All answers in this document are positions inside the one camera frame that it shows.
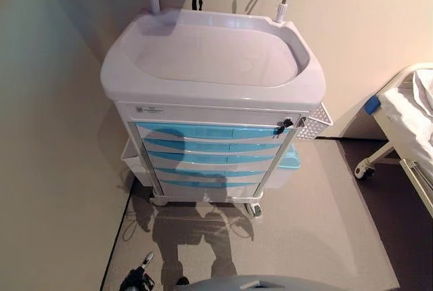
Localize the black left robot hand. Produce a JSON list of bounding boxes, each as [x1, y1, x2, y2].
[[119, 251, 157, 291]]

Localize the cart caster wheel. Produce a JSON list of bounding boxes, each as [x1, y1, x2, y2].
[[150, 189, 168, 208], [246, 201, 264, 219]]

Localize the white side bin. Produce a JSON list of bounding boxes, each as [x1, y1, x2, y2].
[[120, 138, 154, 187]]

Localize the blue-lidded waste bin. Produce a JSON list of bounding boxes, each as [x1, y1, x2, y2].
[[274, 145, 302, 189]]

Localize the black keys in lock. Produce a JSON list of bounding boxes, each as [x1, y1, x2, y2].
[[275, 117, 307, 135]]

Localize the white medical cart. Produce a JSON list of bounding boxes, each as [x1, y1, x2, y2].
[[100, 9, 334, 218]]

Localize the white perforated side basket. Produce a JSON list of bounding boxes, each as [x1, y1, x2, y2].
[[294, 101, 334, 141]]

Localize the bed caster wheel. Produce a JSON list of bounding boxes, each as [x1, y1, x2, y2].
[[354, 164, 377, 181]]

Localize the white bed sheet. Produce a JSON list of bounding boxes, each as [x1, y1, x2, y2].
[[381, 67, 433, 172]]

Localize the largest blue-handled cart drawer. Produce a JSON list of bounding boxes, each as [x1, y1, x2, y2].
[[134, 121, 294, 143]]

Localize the white hospital bed frame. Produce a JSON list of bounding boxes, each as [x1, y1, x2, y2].
[[353, 62, 433, 218]]

